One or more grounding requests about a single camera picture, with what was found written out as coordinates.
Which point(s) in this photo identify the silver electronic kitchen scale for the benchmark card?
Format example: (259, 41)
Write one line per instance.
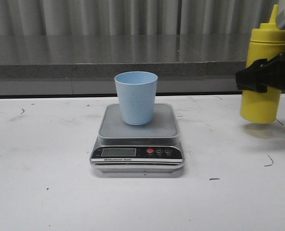
(153, 149)

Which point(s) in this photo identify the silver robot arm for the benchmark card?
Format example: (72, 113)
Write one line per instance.
(273, 29)

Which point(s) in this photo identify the white pleated curtain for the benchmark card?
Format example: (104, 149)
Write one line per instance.
(132, 17)

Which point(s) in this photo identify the grey stone counter ledge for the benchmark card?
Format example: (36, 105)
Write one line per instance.
(66, 66)

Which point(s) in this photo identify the light blue plastic cup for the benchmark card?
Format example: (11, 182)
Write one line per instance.
(136, 92)

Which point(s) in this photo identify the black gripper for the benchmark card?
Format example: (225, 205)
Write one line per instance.
(268, 70)

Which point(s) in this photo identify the yellow squeeze bottle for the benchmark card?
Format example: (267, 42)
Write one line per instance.
(260, 101)

